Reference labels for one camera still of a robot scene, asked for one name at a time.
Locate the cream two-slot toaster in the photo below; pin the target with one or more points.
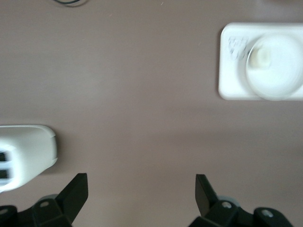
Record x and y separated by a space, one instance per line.
33 151

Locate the cream rabbit print tray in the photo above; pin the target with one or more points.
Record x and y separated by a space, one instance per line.
232 78

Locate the round cream plate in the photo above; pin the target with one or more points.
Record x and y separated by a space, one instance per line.
281 71

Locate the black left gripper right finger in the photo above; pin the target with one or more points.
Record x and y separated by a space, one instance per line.
206 201

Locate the small white bun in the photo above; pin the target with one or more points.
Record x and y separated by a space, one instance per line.
260 58

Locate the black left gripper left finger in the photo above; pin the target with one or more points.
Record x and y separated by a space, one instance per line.
71 198

